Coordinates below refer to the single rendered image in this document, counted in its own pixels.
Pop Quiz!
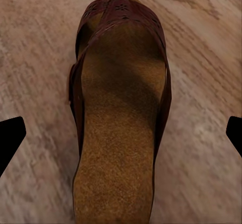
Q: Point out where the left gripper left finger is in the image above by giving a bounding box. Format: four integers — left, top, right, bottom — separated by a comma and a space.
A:
0, 116, 26, 177

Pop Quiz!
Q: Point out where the sandal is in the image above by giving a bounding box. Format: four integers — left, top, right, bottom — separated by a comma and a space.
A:
64, 0, 171, 224

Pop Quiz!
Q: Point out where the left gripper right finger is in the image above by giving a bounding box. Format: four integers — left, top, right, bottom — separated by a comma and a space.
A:
226, 116, 242, 157

